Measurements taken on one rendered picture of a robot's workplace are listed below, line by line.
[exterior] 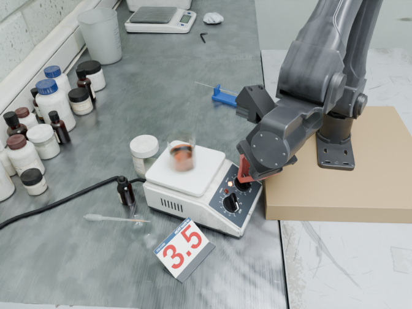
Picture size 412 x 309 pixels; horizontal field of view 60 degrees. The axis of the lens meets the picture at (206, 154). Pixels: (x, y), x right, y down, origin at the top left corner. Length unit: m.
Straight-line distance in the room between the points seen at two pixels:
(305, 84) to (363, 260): 0.33
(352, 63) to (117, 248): 0.53
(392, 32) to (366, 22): 1.64
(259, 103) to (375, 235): 0.32
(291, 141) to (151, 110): 0.58
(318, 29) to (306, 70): 0.06
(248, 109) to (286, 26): 1.55
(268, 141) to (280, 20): 1.68
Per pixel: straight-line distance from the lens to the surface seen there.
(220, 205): 0.64
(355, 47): 0.68
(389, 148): 0.84
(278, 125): 0.46
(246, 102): 0.61
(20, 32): 1.16
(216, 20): 1.49
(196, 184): 0.63
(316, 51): 0.51
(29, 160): 0.84
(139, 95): 1.07
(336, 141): 0.80
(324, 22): 0.53
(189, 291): 0.61
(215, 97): 1.01
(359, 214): 0.71
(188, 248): 0.64
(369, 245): 0.70
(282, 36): 2.16
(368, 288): 0.65
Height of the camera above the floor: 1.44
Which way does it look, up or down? 41 degrees down
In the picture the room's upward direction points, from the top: 3 degrees counter-clockwise
